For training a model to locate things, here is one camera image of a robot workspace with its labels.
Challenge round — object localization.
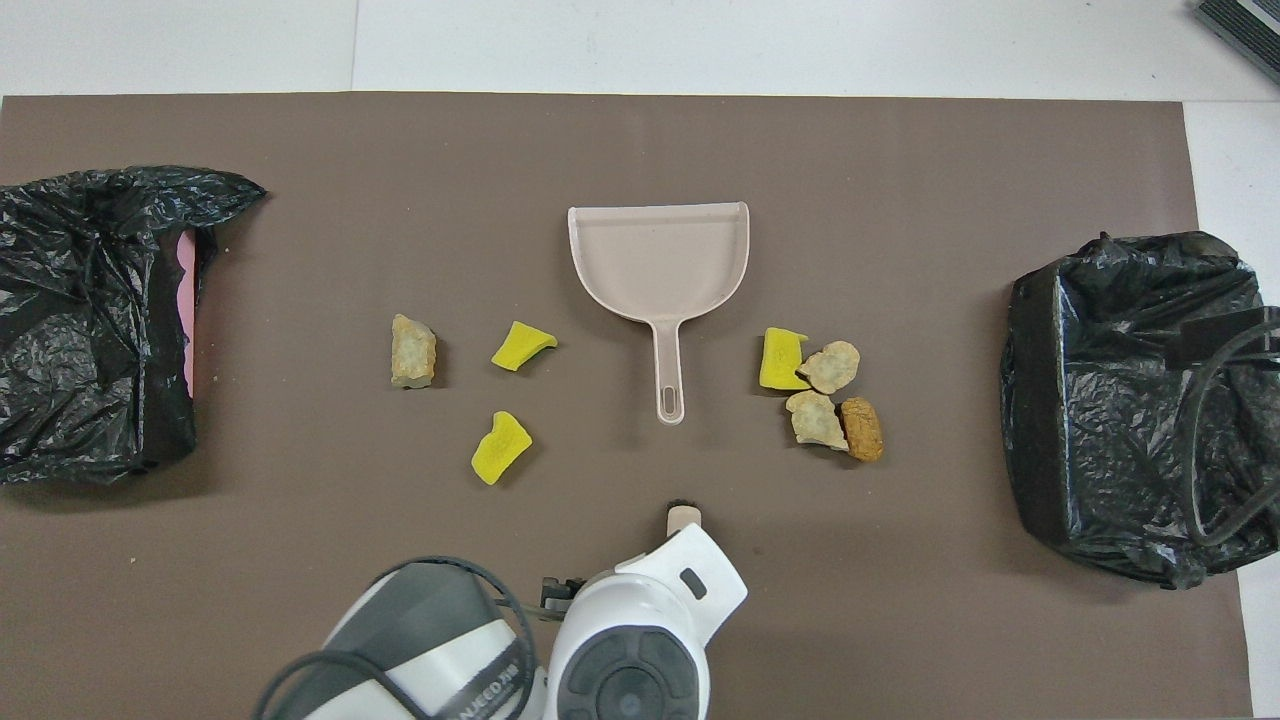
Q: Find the beige plastic dustpan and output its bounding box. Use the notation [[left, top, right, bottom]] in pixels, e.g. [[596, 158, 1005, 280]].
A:
[[567, 201, 751, 427]]

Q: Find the yellow sponge piece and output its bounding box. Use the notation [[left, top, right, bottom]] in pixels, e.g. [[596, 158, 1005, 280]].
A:
[[491, 320, 559, 373], [759, 327, 811, 392], [472, 411, 533, 486]]

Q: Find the pale sponge chunk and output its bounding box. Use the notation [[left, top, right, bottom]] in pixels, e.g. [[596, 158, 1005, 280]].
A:
[[797, 341, 861, 396], [390, 314, 438, 389], [786, 390, 851, 451]]

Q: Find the brown sponge chunk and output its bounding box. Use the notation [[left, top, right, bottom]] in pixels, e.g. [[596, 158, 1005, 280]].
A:
[[840, 397, 885, 463]]

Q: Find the bin lined with black bag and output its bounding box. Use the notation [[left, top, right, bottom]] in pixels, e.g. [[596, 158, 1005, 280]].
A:
[[1000, 232, 1280, 591]]

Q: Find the pink bin with black bag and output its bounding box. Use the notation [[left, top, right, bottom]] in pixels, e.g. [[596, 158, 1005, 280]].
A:
[[0, 166, 269, 487]]

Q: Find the brown table mat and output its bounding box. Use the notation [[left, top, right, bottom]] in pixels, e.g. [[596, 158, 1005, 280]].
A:
[[0, 93, 1253, 720]]

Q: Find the grey ribbed device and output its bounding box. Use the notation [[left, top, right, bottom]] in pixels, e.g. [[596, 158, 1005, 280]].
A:
[[1195, 0, 1280, 86]]

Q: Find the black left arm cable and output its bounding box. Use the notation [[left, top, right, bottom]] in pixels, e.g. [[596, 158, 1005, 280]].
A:
[[255, 555, 591, 720]]

